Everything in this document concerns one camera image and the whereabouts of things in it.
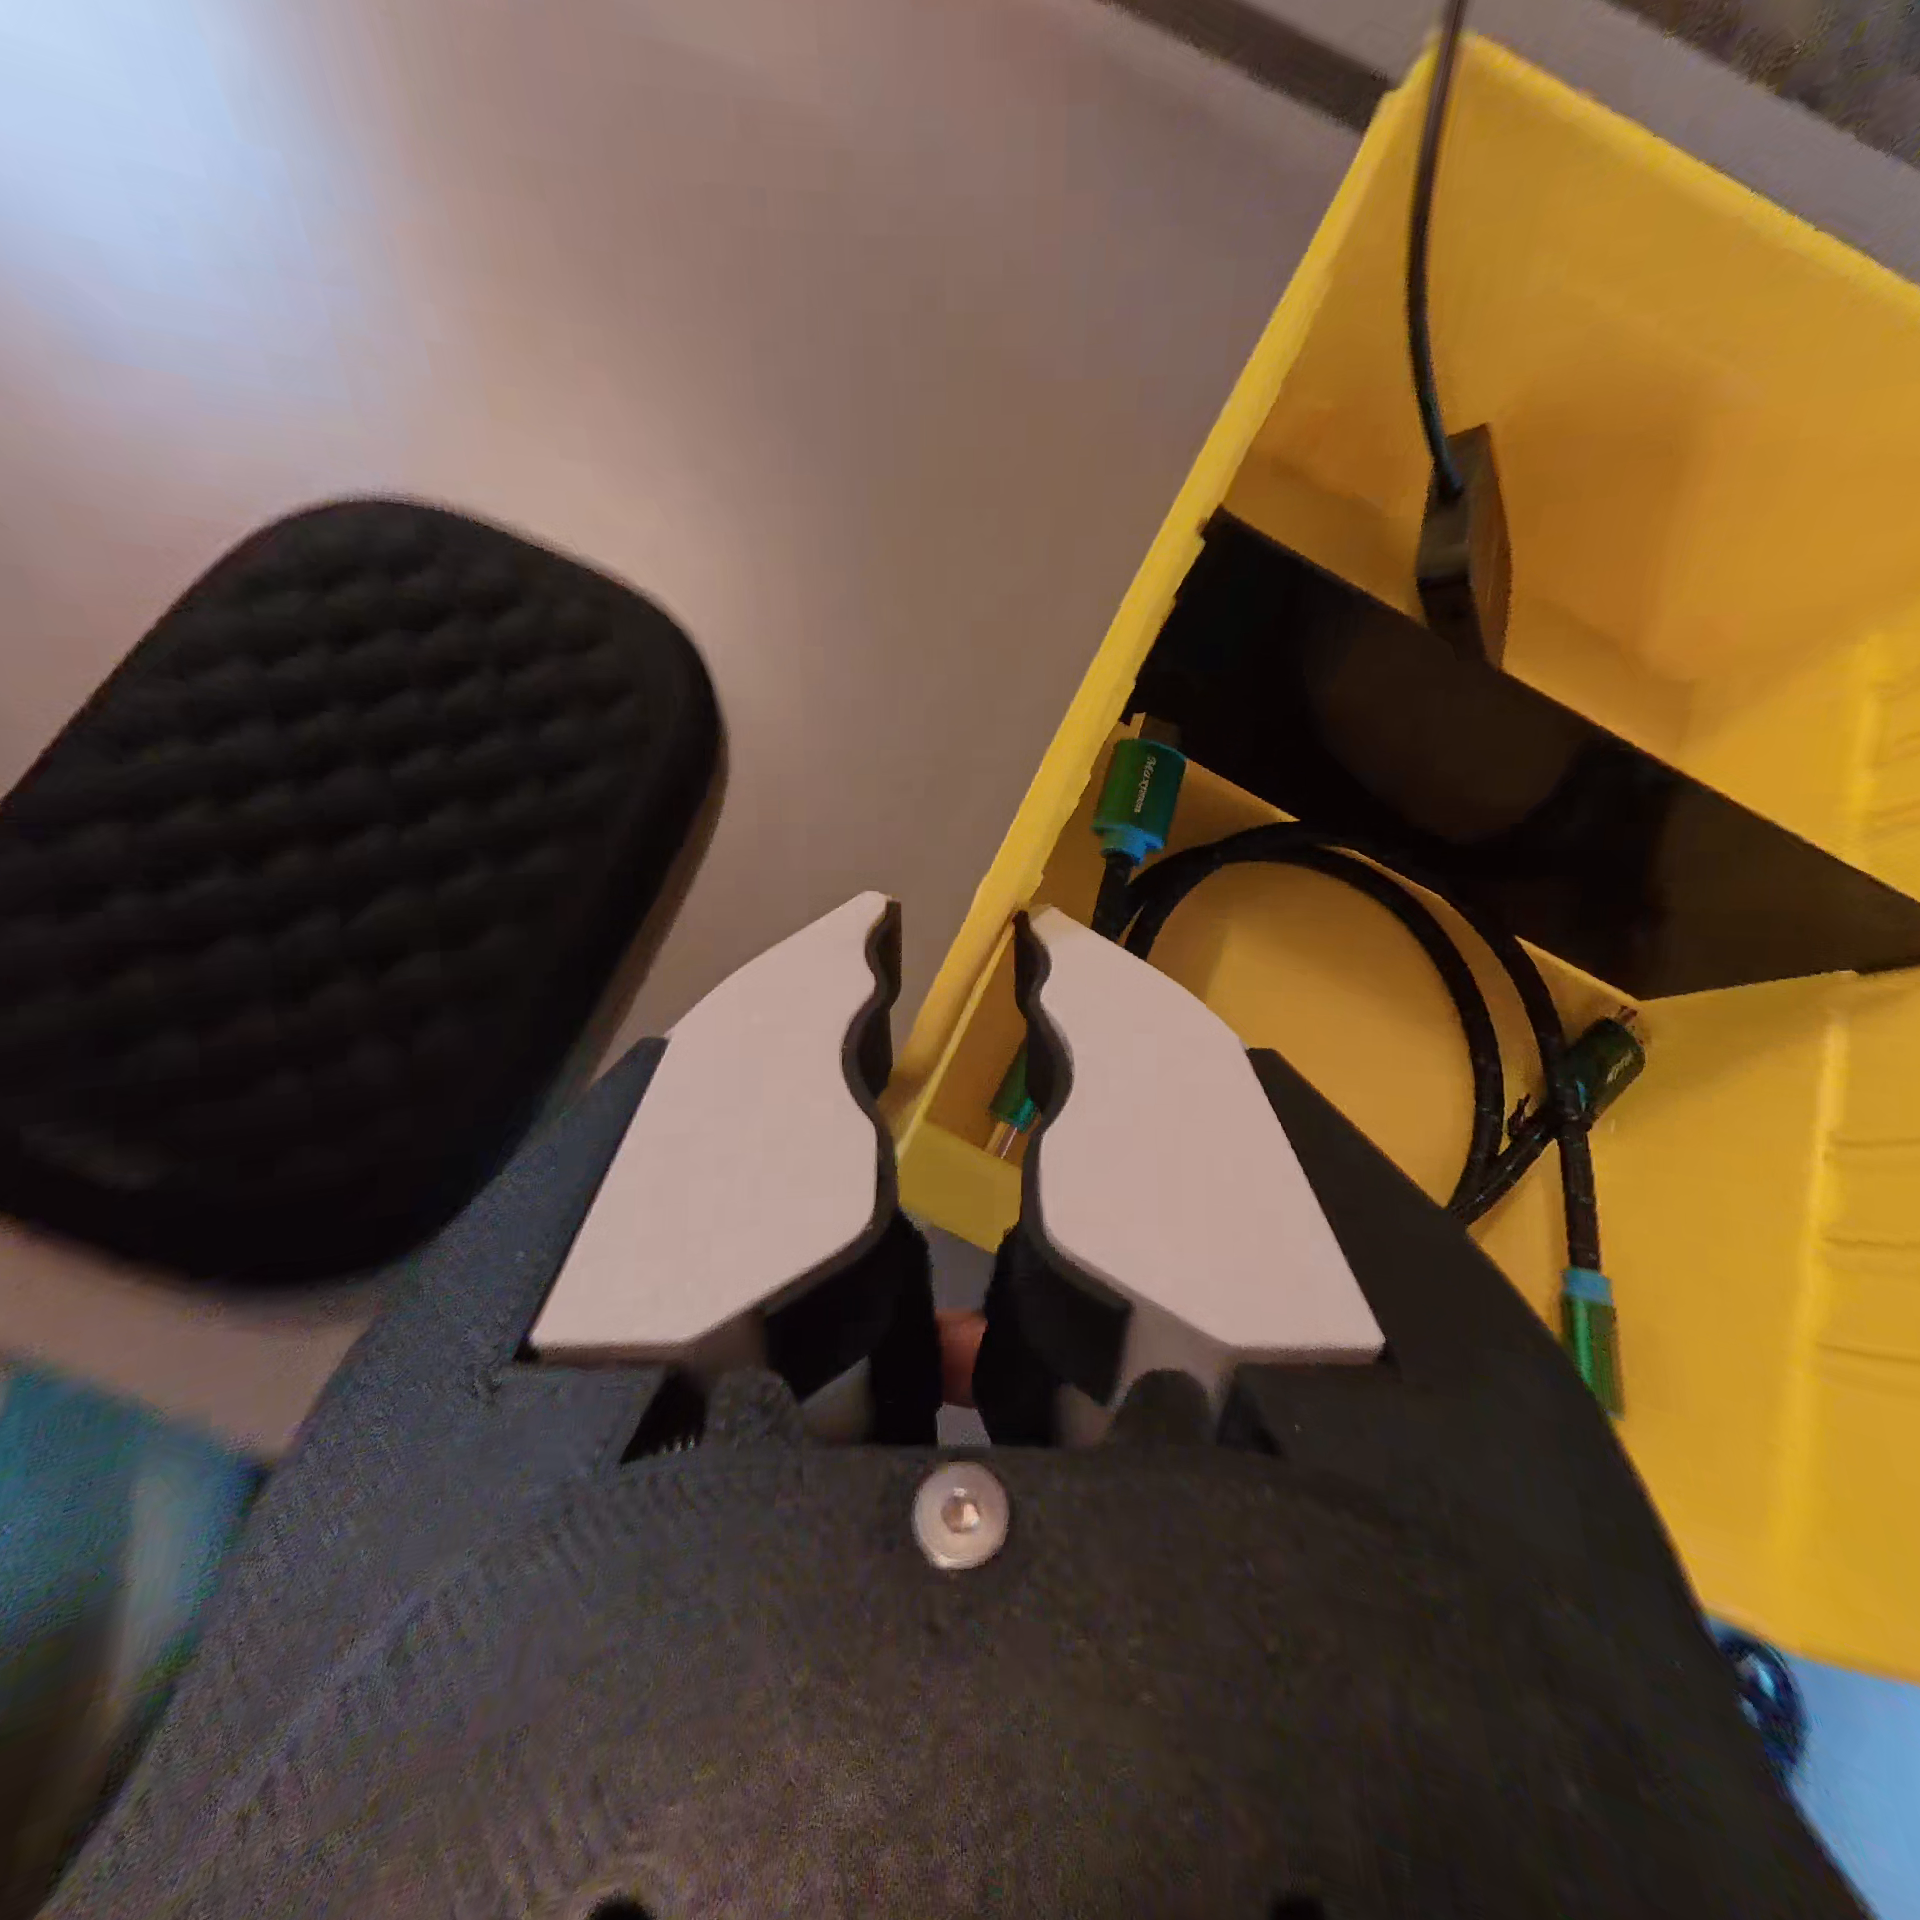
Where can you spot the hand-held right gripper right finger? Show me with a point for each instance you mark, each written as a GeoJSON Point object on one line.
{"type": "Point", "coordinates": [1185, 1184]}

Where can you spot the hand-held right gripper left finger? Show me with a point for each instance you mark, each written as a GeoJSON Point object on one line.
{"type": "Point", "coordinates": [721, 1141]}

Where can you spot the green cylindrical tool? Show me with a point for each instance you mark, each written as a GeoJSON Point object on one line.
{"type": "Point", "coordinates": [1015, 1107]}

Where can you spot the yellow plastic box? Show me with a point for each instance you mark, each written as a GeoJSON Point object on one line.
{"type": "Point", "coordinates": [1651, 376]}

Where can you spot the black textured pad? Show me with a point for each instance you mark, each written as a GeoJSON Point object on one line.
{"type": "Point", "coordinates": [330, 869]}

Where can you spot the black glossy divider panel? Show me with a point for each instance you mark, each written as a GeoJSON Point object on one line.
{"type": "Point", "coordinates": [1651, 856]}

